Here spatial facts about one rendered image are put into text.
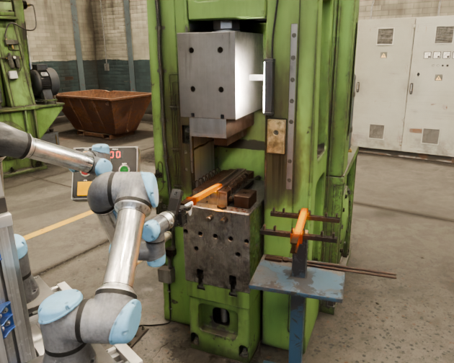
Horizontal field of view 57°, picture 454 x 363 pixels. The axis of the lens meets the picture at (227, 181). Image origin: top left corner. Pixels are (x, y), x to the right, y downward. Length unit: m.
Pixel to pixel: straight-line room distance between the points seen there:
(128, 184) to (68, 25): 10.11
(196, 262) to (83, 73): 9.57
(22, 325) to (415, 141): 6.40
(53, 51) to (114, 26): 1.57
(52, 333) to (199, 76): 1.32
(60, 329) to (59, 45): 10.18
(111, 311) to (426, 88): 6.31
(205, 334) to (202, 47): 1.56
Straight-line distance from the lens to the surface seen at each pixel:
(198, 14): 2.23
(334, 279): 1.97
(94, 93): 10.17
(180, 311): 2.81
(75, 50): 11.42
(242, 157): 2.58
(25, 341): 1.51
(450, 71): 6.98
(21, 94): 6.72
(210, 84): 2.05
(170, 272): 2.62
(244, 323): 2.39
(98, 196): 1.40
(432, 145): 7.12
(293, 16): 2.07
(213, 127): 2.07
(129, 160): 2.27
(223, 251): 2.20
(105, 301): 1.21
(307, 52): 2.05
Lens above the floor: 1.69
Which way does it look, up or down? 18 degrees down
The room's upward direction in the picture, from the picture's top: 1 degrees counter-clockwise
